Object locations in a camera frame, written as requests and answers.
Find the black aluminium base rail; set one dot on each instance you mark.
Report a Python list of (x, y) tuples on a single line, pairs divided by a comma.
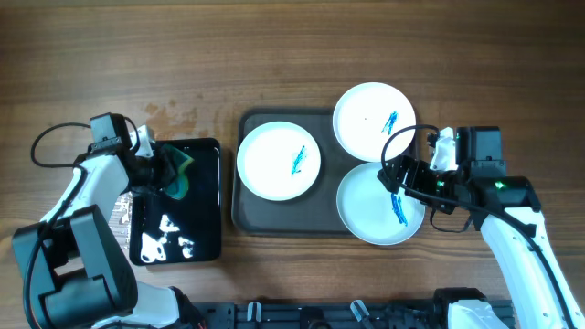
[(256, 315)]

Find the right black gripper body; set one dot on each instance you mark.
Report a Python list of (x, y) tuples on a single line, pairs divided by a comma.
[(443, 183)]

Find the black water tray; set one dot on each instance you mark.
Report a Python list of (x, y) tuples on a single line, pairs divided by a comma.
[(164, 230)]

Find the white plate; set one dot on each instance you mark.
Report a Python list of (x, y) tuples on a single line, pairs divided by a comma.
[(372, 213), (278, 161), (367, 115)]

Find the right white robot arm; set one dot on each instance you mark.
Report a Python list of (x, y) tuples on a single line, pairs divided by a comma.
[(507, 212)]

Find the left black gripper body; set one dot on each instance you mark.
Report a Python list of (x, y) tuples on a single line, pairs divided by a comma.
[(155, 171)]

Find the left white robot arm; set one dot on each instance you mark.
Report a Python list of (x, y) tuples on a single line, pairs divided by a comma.
[(74, 272)]

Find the brown serving tray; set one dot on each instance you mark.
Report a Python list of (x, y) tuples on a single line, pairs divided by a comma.
[(312, 214)]

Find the green yellow sponge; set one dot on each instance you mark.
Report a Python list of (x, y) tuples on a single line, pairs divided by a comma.
[(179, 161)]

